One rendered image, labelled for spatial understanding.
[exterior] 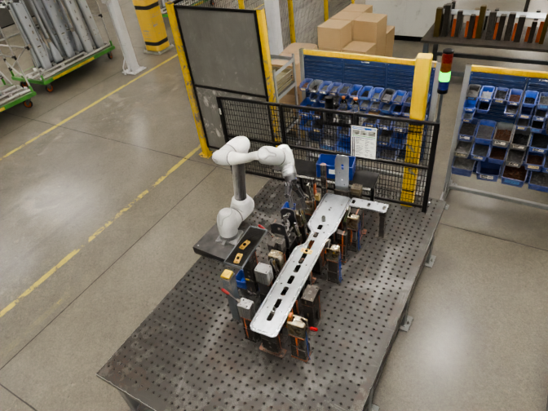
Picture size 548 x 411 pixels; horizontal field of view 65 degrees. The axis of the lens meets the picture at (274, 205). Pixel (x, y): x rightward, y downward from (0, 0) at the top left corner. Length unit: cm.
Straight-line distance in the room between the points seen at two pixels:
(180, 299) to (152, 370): 56
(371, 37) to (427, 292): 429
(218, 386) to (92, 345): 172
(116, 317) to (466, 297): 318
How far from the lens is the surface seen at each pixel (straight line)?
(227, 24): 492
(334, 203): 341
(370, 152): 360
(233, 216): 341
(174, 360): 305
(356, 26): 724
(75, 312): 463
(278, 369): 287
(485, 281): 436
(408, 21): 929
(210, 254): 349
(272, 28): 707
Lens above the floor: 319
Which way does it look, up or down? 40 degrees down
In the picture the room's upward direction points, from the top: 8 degrees counter-clockwise
